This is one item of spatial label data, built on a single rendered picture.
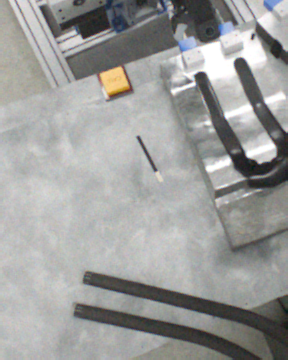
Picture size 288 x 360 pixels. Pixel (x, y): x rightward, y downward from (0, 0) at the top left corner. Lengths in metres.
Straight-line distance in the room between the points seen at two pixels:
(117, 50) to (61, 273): 1.07
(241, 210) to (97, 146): 0.41
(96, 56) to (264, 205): 1.11
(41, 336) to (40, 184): 0.35
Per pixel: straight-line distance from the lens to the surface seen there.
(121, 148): 1.50
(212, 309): 1.32
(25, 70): 2.55
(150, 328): 1.37
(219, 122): 1.43
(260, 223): 1.40
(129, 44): 2.29
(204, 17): 1.24
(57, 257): 1.47
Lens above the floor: 2.22
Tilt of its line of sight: 70 degrees down
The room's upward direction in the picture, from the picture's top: 2 degrees counter-clockwise
